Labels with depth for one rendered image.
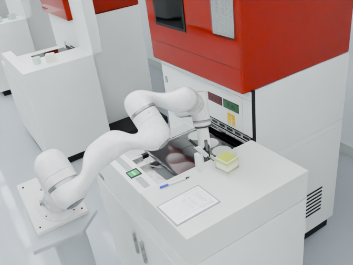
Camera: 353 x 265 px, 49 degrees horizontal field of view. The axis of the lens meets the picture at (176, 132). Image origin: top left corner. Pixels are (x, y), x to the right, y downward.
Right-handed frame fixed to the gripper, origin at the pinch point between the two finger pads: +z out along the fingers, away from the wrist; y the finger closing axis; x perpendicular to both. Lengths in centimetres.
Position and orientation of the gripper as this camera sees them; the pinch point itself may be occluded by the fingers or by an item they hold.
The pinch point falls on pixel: (207, 158)
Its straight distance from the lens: 186.7
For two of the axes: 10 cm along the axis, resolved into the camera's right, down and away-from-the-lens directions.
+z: 1.5, 9.8, 1.6
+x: 9.8, -1.6, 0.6
